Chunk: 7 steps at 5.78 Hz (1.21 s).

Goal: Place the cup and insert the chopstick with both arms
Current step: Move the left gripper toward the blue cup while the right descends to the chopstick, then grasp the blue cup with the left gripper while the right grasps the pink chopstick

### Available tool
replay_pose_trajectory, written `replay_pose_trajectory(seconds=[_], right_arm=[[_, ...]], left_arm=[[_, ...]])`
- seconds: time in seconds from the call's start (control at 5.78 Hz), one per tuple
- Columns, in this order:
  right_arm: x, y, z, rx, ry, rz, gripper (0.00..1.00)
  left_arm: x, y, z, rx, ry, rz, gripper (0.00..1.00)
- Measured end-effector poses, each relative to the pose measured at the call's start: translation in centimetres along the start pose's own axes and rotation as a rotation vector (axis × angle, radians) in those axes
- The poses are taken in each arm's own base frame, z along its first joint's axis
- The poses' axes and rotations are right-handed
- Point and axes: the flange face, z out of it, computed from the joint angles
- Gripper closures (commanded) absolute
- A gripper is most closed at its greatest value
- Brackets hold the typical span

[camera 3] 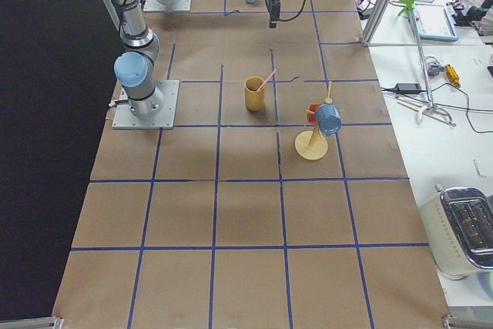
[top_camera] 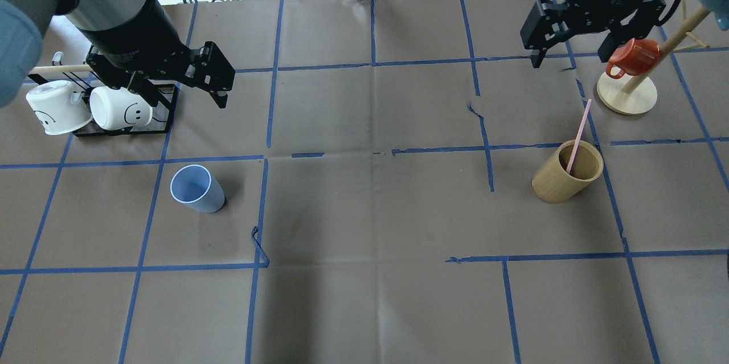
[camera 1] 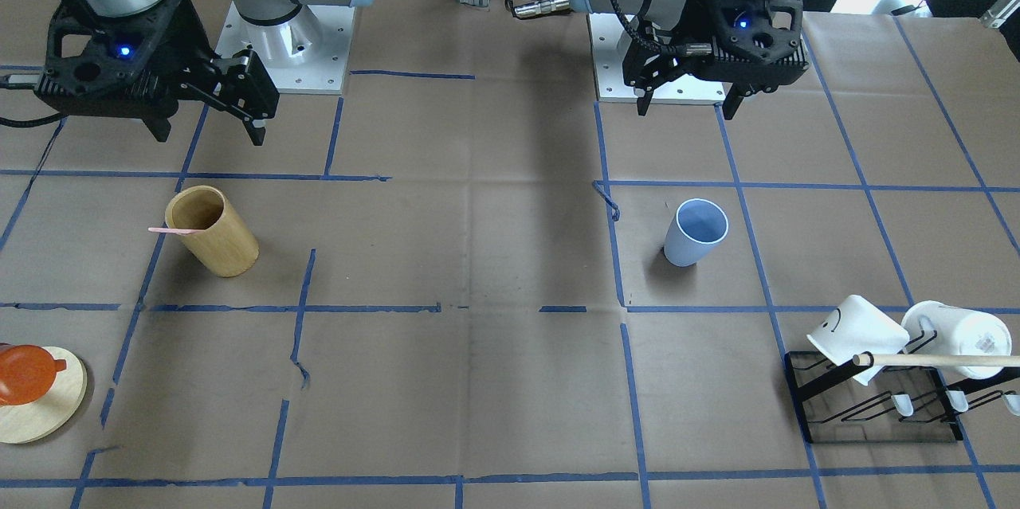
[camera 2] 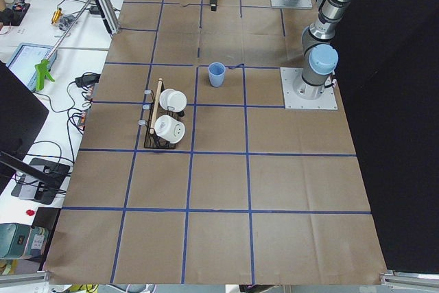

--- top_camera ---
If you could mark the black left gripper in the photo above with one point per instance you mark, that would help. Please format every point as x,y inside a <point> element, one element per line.
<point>132,32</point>

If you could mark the pink chopstick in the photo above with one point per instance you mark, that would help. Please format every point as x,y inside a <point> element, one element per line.
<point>579,133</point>

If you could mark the light blue plastic cup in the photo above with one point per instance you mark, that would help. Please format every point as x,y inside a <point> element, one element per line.
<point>195,187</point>

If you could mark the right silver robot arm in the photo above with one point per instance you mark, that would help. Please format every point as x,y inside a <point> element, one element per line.
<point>550,23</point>

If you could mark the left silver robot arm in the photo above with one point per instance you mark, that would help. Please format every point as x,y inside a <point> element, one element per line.
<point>24,24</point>

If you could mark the bamboo chopstick holder cup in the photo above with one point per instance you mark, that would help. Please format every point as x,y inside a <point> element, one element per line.
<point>552,184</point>

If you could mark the orange red mug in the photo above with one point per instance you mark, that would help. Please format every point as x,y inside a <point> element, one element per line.
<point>636,57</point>

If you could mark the white smiley mug rear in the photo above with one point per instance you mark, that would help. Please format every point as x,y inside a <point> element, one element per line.
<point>114,109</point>

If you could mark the white smiley mug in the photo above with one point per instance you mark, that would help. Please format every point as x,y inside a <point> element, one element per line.
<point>114,109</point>
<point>59,107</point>

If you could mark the wooden mug tree stand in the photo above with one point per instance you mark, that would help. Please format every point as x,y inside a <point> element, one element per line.
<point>638,94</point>

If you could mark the white smiley mug front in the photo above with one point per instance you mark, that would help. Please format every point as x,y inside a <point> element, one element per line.
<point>59,107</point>

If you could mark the brown paper table mat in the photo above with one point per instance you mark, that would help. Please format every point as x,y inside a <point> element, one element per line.
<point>377,163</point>

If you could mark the black wire cup rack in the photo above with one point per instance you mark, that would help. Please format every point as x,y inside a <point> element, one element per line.
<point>163,115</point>

